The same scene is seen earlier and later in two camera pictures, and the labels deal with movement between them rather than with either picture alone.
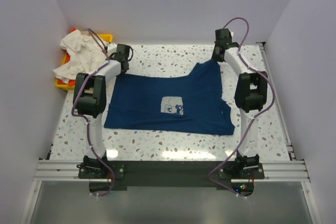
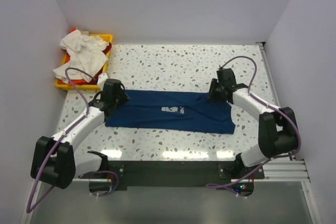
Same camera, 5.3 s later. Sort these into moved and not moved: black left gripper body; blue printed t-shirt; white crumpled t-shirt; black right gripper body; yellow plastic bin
Moved: black left gripper body; blue printed t-shirt; black right gripper body
Not moved: yellow plastic bin; white crumpled t-shirt
